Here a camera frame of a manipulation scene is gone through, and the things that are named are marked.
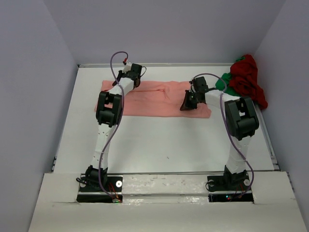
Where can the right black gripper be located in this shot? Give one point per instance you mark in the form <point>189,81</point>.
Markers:
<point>186,105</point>

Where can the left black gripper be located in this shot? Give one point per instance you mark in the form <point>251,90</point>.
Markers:
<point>120,73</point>

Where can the pink t shirt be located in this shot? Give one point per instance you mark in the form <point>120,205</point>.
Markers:
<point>150,98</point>

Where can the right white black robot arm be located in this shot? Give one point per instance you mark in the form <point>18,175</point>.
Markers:
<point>241,123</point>

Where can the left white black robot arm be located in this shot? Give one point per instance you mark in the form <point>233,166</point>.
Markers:
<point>106,125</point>

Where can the green t shirt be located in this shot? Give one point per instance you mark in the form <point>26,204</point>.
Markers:
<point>225,84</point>

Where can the red t shirt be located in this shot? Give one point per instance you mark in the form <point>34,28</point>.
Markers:
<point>250,73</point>

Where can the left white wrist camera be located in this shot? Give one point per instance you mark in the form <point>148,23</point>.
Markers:
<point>127,67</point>

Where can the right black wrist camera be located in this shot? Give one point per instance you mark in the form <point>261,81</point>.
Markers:
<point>200,85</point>

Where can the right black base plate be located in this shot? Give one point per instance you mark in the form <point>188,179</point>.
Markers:
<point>220,192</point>

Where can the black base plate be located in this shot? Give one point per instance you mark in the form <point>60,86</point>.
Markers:
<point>220,192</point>
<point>89,192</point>

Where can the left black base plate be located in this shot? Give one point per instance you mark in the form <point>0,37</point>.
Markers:
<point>89,192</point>

